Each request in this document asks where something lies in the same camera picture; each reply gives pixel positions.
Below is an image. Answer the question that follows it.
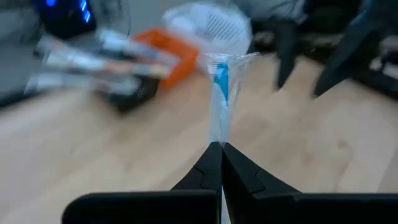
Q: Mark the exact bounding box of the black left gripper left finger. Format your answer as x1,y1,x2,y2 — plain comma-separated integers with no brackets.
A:
170,141,223,224

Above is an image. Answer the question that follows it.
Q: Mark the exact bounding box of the black aluminium frame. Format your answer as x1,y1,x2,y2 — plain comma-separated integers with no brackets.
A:
0,55,398,110

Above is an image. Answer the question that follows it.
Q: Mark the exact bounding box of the black slotted basket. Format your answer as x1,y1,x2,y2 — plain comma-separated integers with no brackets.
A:
99,46,161,113

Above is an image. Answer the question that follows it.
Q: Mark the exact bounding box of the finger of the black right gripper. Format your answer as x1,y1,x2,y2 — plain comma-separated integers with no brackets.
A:
312,17,386,98
273,20,301,91

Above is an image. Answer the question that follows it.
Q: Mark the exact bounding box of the orange slotted basket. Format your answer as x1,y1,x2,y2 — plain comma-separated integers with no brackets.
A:
132,27,200,90

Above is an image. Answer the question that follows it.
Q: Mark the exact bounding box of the black electronics box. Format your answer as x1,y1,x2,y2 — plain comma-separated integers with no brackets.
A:
32,0,98,40

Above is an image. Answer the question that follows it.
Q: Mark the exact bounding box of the blue toothbrush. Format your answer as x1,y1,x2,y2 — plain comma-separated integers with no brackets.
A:
204,51,261,224

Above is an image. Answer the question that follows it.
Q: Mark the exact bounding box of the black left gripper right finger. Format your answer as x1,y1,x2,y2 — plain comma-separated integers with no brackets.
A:
223,142,300,224

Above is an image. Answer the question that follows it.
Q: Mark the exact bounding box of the white slotted basket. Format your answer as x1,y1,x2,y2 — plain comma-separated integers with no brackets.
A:
162,1,253,57

